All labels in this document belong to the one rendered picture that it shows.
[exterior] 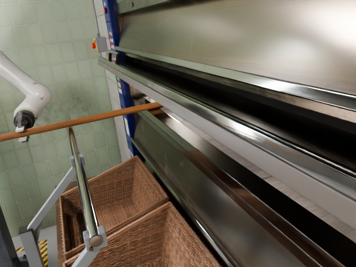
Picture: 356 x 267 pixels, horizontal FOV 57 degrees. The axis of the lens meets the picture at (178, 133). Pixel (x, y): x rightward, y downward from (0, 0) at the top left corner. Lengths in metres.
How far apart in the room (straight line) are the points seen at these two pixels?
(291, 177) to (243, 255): 0.57
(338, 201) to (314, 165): 0.04
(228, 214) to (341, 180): 0.68
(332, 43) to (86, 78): 2.38
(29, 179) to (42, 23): 1.23
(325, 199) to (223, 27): 0.51
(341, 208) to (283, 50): 0.32
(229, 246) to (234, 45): 0.55
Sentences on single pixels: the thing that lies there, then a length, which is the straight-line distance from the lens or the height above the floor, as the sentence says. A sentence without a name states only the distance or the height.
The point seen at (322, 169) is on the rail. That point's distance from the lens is 0.34.
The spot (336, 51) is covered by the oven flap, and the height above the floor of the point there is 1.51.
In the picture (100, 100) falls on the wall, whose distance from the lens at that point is 2.79.
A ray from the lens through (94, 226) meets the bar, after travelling 0.76.
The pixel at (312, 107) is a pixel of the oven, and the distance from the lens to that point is 0.55.
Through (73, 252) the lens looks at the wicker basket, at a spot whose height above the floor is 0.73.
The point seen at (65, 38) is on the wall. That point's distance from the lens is 2.72.
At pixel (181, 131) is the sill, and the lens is 1.23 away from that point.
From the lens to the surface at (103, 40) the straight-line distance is 2.39.
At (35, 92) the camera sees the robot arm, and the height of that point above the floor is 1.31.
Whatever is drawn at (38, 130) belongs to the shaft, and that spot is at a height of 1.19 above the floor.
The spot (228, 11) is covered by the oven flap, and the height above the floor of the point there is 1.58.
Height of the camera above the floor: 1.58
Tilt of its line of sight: 19 degrees down
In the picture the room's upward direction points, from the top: 7 degrees counter-clockwise
